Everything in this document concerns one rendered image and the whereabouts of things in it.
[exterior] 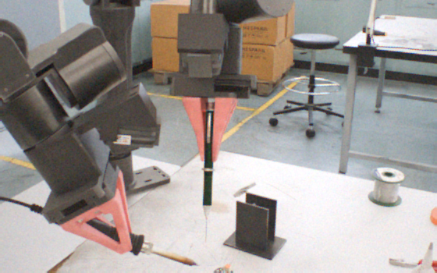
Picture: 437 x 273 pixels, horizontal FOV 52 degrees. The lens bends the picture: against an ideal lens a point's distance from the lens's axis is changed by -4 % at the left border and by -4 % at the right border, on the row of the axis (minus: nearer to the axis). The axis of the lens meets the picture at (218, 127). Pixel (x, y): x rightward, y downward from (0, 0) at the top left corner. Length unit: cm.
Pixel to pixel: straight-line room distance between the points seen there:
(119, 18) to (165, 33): 351
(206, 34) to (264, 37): 349
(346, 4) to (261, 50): 124
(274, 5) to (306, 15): 447
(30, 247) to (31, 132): 35
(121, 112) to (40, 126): 8
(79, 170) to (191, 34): 17
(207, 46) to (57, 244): 45
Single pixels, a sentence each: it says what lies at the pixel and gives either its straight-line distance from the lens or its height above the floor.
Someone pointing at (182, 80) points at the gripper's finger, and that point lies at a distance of 51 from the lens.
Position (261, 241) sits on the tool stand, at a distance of 72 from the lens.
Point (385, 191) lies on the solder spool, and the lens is 88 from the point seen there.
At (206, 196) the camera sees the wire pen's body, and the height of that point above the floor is 91.
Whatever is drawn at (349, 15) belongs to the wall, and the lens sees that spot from 484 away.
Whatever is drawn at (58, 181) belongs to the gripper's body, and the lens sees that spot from 47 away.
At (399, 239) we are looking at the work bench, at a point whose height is 75.
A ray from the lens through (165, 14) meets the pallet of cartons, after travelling 423.
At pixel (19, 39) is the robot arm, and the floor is 111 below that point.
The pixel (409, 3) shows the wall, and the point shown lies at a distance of 475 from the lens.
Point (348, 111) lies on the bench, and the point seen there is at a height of 40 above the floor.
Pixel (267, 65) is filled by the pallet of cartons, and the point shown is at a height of 27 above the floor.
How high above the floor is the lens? 118
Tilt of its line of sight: 21 degrees down
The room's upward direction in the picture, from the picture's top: straight up
